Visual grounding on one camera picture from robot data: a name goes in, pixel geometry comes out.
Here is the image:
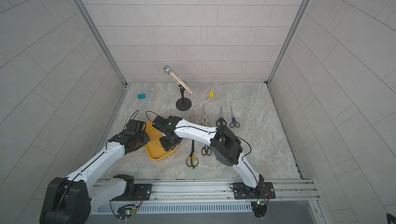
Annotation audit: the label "yellow storage box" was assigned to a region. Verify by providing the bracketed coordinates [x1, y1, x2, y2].
[145, 121, 177, 161]

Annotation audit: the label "glitter microphone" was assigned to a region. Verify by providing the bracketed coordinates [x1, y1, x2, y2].
[163, 65, 193, 95]

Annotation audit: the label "yellow grip black scissors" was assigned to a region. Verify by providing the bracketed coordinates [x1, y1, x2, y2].
[186, 140, 199, 169]

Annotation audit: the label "left circuit board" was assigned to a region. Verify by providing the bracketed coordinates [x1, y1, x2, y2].
[117, 204, 138, 222]

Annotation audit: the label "circuit board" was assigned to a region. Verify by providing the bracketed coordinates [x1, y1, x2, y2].
[117, 204, 138, 222]
[251, 200, 268, 218]

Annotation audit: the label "large black scissors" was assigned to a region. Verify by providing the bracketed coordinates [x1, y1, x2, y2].
[201, 145, 212, 156]

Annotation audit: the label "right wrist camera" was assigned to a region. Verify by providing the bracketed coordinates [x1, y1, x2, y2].
[152, 115, 169, 132]

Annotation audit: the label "aluminium corner post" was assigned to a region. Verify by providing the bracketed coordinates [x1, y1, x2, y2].
[72, 0, 128, 88]
[267, 0, 311, 87]

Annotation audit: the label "black microphone stand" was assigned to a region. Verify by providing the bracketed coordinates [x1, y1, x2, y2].
[176, 85, 192, 111]

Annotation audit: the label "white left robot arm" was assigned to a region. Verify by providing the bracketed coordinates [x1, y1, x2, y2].
[39, 130, 150, 224]

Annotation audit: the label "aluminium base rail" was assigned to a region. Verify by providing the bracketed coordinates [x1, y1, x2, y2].
[89, 179, 321, 204]

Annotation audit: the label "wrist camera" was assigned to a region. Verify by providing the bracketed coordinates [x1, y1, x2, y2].
[152, 115, 169, 132]
[126, 120, 146, 133]

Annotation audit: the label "aluminium corner post left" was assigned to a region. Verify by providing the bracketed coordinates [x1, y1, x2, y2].
[72, 0, 128, 88]

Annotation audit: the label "cream handled scissors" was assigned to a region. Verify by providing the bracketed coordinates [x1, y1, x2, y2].
[199, 107, 212, 127]

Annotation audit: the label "black handled scissors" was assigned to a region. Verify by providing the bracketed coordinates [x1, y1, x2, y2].
[216, 107, 227, 127]

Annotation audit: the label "white vent grille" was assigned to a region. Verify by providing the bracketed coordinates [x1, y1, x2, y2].
[137, 202, 253, 214]

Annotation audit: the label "right circuit board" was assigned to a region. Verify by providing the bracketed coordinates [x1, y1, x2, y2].
[251, 200, 268, 218]

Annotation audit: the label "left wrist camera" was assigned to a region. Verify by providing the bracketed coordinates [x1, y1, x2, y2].
[126, 120, 146, 133]

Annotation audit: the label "aluminium corner post right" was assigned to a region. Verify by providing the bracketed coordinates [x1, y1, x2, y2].
[267, 0, 311, 87]

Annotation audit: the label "blue handled scissors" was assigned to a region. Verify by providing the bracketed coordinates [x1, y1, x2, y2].
[230, 107, 240, 128]

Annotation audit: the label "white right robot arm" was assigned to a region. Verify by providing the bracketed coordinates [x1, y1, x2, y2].
[152, 116, 264, 191]

